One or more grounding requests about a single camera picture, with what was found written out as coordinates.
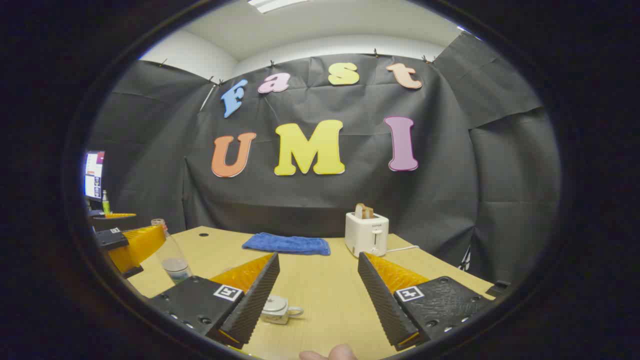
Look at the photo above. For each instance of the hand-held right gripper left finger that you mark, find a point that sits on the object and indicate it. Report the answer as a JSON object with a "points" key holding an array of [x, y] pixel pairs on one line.
{"points": [[255, 300]]}

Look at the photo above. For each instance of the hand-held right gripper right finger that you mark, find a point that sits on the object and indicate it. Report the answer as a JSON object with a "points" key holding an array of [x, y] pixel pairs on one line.
{"points": [[382, 305]]}

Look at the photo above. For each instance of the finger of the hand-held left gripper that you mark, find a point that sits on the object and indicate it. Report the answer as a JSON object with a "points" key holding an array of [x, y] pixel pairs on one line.
{"points": [[115, 223], [137, 245]]}

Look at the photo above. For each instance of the white teacup lid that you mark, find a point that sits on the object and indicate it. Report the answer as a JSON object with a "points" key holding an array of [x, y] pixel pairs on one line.
{"points": [[275, 303]]}

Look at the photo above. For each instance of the white ceramic teacup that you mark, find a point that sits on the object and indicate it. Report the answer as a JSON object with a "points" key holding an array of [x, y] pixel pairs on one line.
{"points": [[277, 316]]}

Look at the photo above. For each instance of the clear plastic water bottle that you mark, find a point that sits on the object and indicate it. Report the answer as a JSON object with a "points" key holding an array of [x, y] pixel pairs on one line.
{"points": [[172, 260]]}

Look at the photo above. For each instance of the green drink bottle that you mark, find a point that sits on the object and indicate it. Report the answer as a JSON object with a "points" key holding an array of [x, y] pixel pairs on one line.
{"points": [[106, 204]]}

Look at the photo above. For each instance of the computer monitor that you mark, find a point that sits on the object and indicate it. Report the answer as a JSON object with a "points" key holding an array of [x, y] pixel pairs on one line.
{"points": [[94, 175]]}

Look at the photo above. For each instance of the blue folded towel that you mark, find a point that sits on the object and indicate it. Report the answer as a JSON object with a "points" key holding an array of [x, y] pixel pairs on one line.
{"points": [[287, 244]]}

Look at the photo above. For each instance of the white toaster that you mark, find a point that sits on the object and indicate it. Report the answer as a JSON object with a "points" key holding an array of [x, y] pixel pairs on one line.
{"points": [[365, 235]]}

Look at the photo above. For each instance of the toasted bread slice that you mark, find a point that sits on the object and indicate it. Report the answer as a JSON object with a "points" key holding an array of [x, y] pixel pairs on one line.
{"points": [[363, 211]]}

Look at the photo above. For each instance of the ceiling light panel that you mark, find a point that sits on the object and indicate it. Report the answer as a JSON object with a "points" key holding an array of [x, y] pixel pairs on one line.
{"points": [[275, 4]]}

